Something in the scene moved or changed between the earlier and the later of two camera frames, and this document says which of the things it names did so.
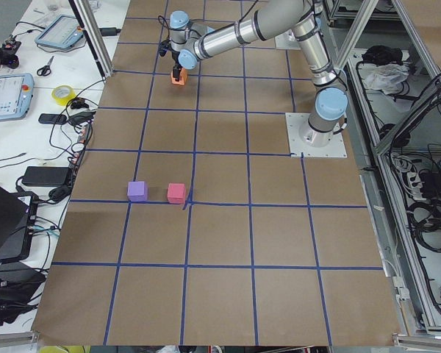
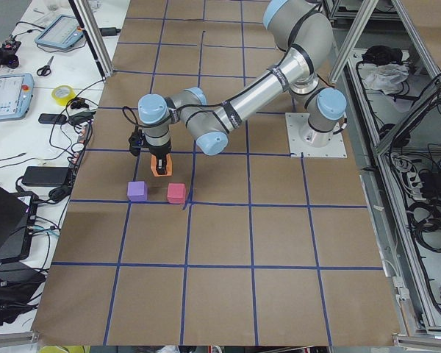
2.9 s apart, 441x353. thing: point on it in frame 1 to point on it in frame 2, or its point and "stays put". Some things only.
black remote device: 48,118 stays put
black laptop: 11,219 stays put
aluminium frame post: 84,13 stays put
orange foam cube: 182,77 to 168,165
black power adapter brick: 45,176 stays put
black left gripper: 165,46 to 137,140
